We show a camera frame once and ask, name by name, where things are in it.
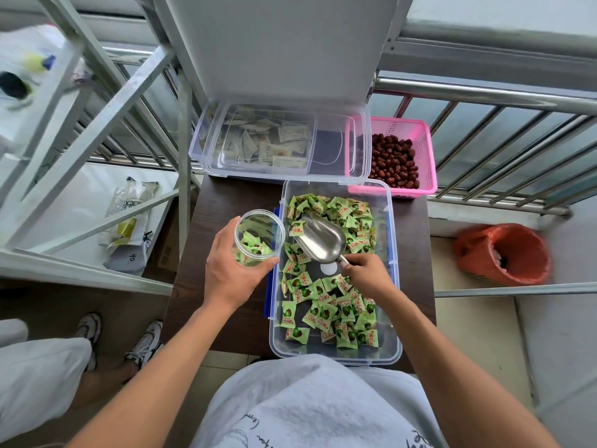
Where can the person's left hand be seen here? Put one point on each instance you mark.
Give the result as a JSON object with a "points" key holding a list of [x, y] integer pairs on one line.
{"points": [[224, 275]]}

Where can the person's right hand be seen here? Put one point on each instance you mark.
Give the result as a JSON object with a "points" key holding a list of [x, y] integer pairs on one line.
{"points": [[373, 279]]}

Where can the person's left thumb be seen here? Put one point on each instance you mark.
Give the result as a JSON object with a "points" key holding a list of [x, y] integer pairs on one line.
{"points": [[225, 237]]}

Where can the person's right thumb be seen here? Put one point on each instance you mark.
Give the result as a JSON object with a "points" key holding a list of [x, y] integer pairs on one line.
{"points": [[350, 276]]}

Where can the clear round plastic jar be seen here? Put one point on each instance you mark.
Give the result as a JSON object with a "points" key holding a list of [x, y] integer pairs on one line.
{"points": [[259, 228]]}

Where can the metal scoop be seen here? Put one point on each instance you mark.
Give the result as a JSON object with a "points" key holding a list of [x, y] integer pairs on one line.
{"points": [[322, 242]]}

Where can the person's right forearm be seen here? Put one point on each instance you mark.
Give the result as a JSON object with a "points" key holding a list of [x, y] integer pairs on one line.
{"points": [[443, 363]]}

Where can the person's left forearm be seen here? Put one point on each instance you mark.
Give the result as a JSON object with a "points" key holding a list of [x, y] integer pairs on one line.
{"points": [[158, 373]]}

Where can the few green candies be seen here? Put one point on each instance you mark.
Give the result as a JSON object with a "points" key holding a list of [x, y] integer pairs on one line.
{"points": [[254, 247]]}

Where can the clear storage box blue clips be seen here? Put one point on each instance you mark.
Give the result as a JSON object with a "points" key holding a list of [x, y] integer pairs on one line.
{"points": [[391, 275]]}

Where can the pile of green candy packets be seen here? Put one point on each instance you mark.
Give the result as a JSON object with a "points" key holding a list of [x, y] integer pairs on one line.
{"points": [[326, 312]]}

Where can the cardboard box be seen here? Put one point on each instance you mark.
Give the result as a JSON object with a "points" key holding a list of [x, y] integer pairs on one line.
{"points": [[167, 254]]}

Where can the white flat pouch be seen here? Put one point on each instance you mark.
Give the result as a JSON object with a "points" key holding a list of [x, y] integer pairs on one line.
{"points": [[128, 261]]}

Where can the clear printed packaging bag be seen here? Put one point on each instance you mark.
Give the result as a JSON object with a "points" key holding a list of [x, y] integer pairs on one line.
{"points": [[128, 205]]}

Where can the pile of white sachets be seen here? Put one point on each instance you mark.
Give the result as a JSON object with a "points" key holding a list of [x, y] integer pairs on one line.
{"points": [[270, 144]]}

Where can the pile of red dates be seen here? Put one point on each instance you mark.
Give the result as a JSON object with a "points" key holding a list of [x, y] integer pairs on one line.
{"points": [[394, 158]]}

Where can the white sports shoe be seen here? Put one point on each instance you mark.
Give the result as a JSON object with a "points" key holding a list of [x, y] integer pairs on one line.
{"points": [[145, 344], [89, 333]]}

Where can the person's grey shirt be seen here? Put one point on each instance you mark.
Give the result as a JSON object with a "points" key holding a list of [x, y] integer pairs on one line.
{"points": [[317, 405]]}

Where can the pink plastic basket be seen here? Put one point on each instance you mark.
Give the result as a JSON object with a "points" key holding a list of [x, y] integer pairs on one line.
{"points": [[427, 149]]}

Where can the red-lined waste bin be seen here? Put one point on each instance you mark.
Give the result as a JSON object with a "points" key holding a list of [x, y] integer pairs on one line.
{"points": [[503, 254]]}

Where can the grey metal bar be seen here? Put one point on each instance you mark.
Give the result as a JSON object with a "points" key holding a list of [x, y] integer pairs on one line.
{"points": [[513, 290]]}

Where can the white panel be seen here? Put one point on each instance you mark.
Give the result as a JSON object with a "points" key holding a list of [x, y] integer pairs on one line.
{"points": [[284, 46]]}

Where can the metal railing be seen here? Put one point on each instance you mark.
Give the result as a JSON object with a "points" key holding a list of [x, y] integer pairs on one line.
{"points": [[489, 93]]}

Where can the white trouser leg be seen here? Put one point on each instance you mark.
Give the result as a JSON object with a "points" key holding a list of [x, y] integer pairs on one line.
{"points": [[37, 377]]}

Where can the white plastic bag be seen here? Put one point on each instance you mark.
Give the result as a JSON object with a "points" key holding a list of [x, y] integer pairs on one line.
{"points": [[28, 69]]}

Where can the white metal rack frame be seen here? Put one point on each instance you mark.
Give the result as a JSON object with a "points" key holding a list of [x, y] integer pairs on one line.
{"points": [[107, 107]]}

